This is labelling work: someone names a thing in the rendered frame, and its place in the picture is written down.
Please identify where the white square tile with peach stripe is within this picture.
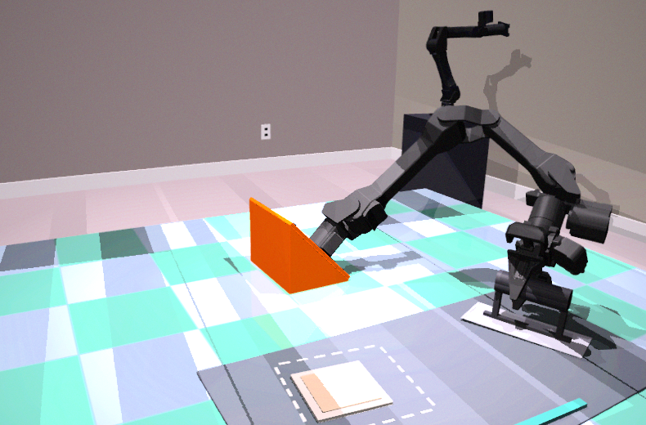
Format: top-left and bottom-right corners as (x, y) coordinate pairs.
(291, 361), (393, 423)

